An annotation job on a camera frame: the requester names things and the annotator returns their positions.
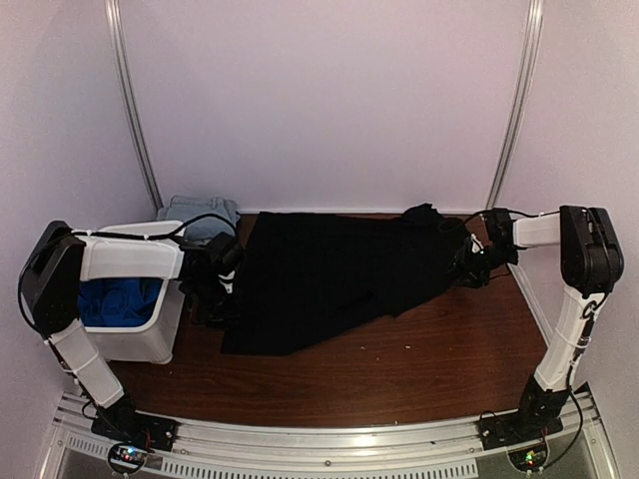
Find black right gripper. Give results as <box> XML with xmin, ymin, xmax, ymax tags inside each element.
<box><xmin>444</xmin><ymin>243</ymin><xmax>518</xmax><ymax>288</ymax></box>

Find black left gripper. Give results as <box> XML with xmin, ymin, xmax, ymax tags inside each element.
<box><xmin>186</xmin><ymin>276</ymin><xmax>246</xmax><ymax>330</ymax></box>

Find light blue denim skirt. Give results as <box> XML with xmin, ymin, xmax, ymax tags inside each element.
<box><xmin>156</xmin><ymin>195</ymin><xmax>241</xmax><ymax>243</ymax></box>

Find black garment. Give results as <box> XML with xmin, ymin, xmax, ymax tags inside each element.
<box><xmin>221</xmin><ymin>204</ymin><xmax>469</xmax><ymax>356</ymax></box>

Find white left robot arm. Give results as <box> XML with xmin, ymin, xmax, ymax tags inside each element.
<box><xmin>18</xmin><ymin>221</ymin><xmax>244</xmax><ymax>443</ymax></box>

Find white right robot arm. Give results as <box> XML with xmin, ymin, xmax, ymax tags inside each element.
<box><xmin>449</xmin><ymin>206</ymin><xmax>624</xmax><ymax>394</ymax></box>

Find white plastic laundry bin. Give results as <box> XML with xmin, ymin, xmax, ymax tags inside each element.
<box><xmin>80</xmin><ymin>221</ymin><xmax>184</xmax><ymax>364</ymax></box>

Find blue garment in bin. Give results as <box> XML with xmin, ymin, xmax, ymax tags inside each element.
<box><xmin>77</xmin><ymin>277</ymin><xmax>163</xmax><ymax>327</ymax></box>

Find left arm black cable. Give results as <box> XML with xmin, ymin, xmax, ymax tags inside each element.
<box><xmin>74</xmin><ymin>213</ymin><xmax>236</xmax><ymax>240</ymax></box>

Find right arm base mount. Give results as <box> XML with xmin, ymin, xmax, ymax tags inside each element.
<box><xmin>476</xmin><ymin>390</ymin><xmax>568</xmax><ymax>474</ymax></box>

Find front aluminium rail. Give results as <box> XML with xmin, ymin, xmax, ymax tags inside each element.
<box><xmin>37</xmin><ymin>383</ymin><xmax>610</xmax><ymax>479</ymax></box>

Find right aluminium frame post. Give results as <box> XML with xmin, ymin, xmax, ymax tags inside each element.
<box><xmin>485</xmin><ymin>0</ymin><xmax>545</xmax><ymax>209</ymax></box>

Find aluminium frame post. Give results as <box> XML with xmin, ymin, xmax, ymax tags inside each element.
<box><xmin>485</xmin><ymin>0</ymin><xmax>545</xmax><ymax>209</ymax></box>
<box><xmin>104</xmin><ymin>0</ymin><xmax>164</xmax><ymax>212</ymax></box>

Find left aluminium frame post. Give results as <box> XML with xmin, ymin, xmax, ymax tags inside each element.
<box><xmin>104</xmin><ymin>0</ymin><xmax>164</xmax><ymax>212</ymax></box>

